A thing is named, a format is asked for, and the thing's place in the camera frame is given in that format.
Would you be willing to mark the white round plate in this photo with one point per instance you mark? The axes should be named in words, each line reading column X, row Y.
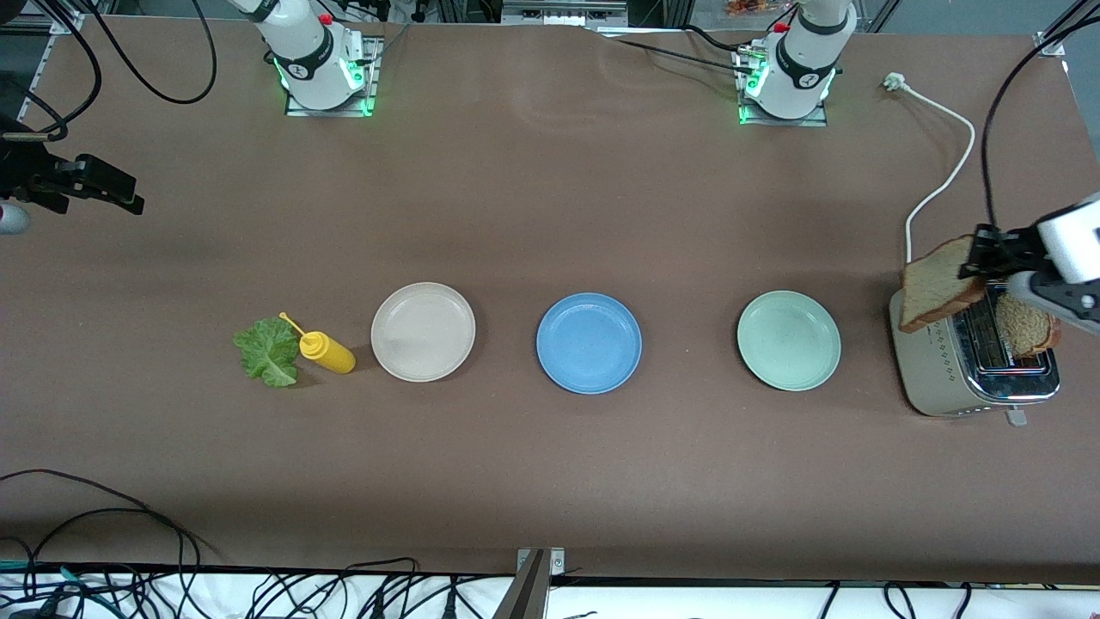
column 421, row 331

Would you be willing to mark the aluminium bracket profile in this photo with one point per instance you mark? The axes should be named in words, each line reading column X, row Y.
column 528, row 593

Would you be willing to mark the blue round plate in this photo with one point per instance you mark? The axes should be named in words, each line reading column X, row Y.
column 589, row 344

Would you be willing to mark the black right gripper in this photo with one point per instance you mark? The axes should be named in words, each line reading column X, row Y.
column 24, row 168

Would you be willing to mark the beige chrome toaster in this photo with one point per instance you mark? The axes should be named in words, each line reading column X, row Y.
column 924, row 370

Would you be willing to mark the silver metal frame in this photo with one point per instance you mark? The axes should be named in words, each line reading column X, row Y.
column 563, row 13

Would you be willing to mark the orange packet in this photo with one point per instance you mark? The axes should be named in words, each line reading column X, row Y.
column 748, row 7

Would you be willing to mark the green lettuce leaf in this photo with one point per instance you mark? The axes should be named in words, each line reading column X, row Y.
column 266, row 352

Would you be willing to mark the aluminium side rail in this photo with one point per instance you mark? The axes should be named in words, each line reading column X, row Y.
column 39, row 77

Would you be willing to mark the aluminium frame post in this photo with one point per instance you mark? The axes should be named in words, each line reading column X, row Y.
column 1050, row 43

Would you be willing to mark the light green round plate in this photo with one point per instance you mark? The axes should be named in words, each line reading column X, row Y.
column 789, row 341

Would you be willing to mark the white side table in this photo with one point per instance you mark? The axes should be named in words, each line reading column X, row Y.
column 687, row 606

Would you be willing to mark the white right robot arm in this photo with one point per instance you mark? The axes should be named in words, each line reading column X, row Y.
column 305, row 52

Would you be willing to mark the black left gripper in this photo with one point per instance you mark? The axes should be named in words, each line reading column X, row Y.
column 1011, row 247

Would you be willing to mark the yellow squeeze bottle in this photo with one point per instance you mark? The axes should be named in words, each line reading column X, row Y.
column 331, row 354

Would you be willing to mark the brown bread slice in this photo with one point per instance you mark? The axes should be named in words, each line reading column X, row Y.
column 932, row 288
column 1027, row 328

